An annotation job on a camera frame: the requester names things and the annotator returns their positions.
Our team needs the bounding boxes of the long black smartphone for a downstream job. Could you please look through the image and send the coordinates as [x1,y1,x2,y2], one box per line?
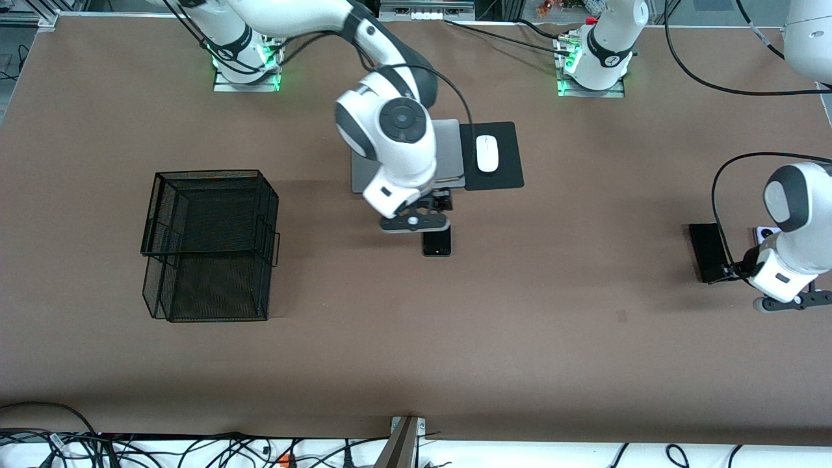
[689,223,742,285]

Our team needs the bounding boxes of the small black flip phone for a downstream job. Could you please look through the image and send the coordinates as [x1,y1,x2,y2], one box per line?
[422,226,452,258]

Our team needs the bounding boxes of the silver closed laptop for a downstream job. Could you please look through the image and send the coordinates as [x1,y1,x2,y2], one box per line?
[351,118,466,194]

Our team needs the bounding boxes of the white computer mouse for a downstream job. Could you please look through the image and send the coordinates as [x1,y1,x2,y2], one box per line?
[476,135,500,174]

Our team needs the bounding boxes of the black mouse pad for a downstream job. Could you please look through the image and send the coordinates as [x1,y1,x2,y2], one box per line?
[459,122,525,192]

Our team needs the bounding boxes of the white power strip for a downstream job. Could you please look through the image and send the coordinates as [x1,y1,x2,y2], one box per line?
[380,0,475,21]

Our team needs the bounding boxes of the black two-tier mesh tray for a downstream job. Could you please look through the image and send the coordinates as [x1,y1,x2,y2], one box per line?
[140,170,281,323]

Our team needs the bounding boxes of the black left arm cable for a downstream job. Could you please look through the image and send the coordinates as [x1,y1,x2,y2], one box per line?
[664,0,832,277]

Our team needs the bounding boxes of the black cable across table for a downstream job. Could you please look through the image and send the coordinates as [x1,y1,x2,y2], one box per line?
[444,18,573,58]

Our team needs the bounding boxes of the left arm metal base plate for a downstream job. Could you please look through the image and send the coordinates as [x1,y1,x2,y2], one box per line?
[556,32,627,99]

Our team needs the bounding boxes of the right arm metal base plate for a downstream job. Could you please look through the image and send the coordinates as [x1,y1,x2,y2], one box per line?
[213,36,281,92]

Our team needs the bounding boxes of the grey metal camera post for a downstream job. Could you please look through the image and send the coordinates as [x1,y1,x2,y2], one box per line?
[376,416,427,468]

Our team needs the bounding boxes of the aluminium frame profile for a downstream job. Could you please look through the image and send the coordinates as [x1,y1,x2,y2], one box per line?
[26,0,60,30]

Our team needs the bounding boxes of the thick black cable loop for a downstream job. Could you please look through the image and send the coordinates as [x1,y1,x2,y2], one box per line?
[0,402,98,435]

